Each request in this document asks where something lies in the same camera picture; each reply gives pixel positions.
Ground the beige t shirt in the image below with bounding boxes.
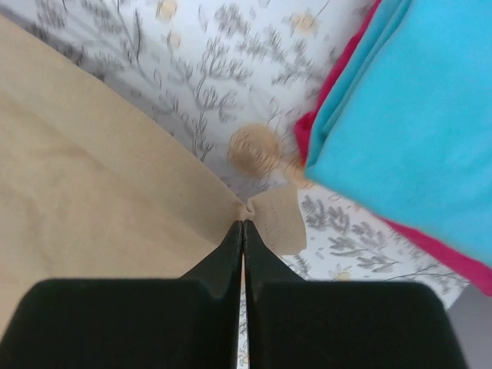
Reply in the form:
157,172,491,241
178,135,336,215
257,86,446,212
1,18,306,326

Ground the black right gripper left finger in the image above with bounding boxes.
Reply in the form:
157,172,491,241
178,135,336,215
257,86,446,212
1,221,244,368

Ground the folded turquoise t shirt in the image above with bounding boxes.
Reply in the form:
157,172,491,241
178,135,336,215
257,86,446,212
305,1,491,264

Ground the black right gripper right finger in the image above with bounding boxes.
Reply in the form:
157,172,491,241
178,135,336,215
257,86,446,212
244,221,467,368

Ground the floral patterned table mat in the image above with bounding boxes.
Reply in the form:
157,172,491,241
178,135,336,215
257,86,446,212
0,0,470,369

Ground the folded magenta t shirt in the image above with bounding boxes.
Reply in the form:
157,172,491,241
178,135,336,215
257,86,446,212
294,1,491,296

